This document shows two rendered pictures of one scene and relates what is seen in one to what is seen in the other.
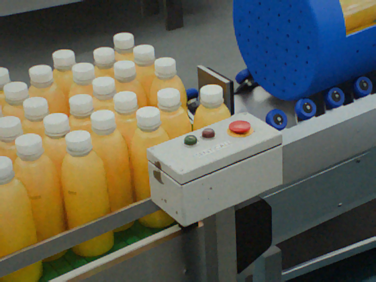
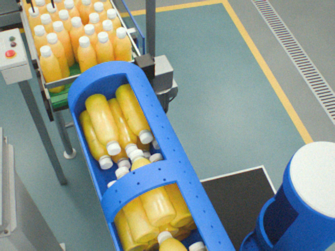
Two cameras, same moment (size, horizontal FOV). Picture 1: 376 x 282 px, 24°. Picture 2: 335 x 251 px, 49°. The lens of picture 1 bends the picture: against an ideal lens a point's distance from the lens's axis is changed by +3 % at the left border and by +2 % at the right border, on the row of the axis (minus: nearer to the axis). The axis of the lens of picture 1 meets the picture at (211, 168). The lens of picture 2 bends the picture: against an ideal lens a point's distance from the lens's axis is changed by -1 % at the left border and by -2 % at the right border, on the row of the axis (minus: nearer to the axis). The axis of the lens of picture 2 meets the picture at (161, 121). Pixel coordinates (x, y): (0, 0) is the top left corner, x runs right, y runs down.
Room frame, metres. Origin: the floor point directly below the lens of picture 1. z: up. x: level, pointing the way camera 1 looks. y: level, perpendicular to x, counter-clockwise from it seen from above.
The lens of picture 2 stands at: (1.96, -0.95, 2.08)
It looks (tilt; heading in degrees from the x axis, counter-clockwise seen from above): 53 degrees down; 100
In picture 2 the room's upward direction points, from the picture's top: 2 degrees clockwise
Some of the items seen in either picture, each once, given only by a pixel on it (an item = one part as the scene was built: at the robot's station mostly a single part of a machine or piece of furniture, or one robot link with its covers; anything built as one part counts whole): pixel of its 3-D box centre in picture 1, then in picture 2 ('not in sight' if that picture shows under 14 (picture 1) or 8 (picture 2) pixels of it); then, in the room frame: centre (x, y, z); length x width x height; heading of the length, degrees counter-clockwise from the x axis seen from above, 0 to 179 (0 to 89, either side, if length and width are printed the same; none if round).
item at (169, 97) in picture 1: (168, 97); (52, 37); (1.33, 0.07, 1.11); 0.04 x 0.04 x 0.02
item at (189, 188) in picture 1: (216, 166); (12, 55); (1.19, -0.01, 1.05); 0.20 x 0.10 x 0.10; 124
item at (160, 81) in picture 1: (169, 117); (87, 61); (1.46, 0.08, 1.00); 0.07 x 0.07 x 0.20
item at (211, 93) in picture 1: (211, 93); (45, 50); (1.34, -0.01, 1.11); 0.04 x 0.04 x 0.02
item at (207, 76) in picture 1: (217, 101); not in sight; (1.54, -0.02, 0.99); 0.10 x 0.02 x 0.12; 34
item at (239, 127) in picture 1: (240, 127); (10, 53); (1.21, -0.05, 1.11); 0.04 x 0.04 x 0.01
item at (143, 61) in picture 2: not in sight; (143, 69); (1.68, 0.13, 0.95); 0.10 x 0.07 x 0.10; 34
